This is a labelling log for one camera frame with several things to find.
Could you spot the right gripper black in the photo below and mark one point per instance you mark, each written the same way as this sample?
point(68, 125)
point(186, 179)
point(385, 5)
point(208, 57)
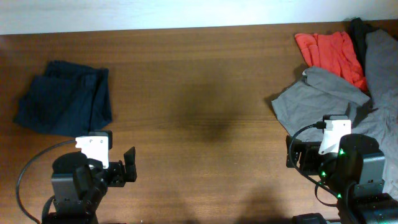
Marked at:
point(308, 150)

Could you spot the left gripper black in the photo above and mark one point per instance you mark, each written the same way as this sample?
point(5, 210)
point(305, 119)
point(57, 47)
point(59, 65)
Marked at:
point(120, 177)

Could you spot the navy blue shorts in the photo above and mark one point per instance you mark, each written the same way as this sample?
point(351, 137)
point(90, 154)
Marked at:
point(68, 100)

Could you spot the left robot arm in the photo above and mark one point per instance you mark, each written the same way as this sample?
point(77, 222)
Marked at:
point(80, 183)

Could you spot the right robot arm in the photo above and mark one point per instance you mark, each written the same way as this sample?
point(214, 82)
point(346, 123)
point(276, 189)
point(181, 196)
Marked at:
point(354, 173)

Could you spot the grey shorts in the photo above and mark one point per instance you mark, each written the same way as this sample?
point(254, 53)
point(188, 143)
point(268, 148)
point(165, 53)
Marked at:
point(374, 114)

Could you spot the red orange garment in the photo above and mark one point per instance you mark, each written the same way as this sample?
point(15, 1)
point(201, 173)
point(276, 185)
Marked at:
point(335, 53)

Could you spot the black garment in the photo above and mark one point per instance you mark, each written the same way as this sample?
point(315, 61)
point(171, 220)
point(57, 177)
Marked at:
point(357, 31)

